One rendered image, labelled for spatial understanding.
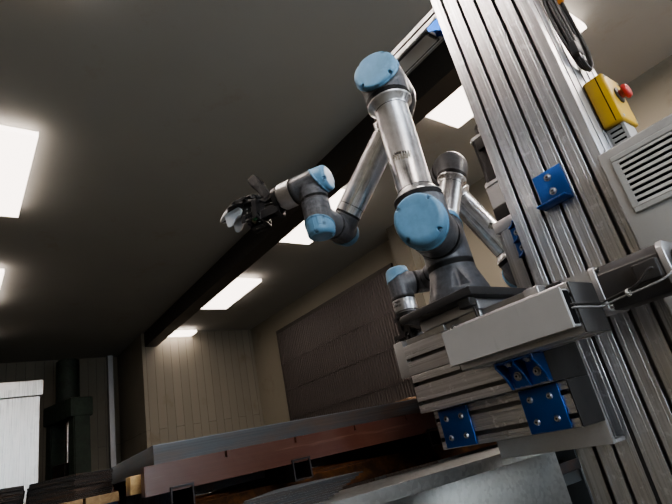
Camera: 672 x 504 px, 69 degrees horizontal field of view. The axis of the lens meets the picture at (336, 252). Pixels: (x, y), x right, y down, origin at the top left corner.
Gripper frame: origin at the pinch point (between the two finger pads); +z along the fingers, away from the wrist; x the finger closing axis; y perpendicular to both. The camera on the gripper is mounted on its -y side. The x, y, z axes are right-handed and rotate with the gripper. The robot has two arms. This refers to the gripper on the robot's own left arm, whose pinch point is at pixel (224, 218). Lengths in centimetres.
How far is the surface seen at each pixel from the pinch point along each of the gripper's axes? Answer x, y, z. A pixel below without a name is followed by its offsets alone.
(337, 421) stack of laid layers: 30, 58, -12
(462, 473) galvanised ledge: 35, 76, -42
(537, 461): 84, 74, -53
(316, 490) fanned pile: 8, 75, -17
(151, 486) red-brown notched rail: -14, 70, 11
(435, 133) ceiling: 265, -212, -27
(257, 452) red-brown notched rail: 7, 65, -2
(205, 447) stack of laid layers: -1, 62, 7
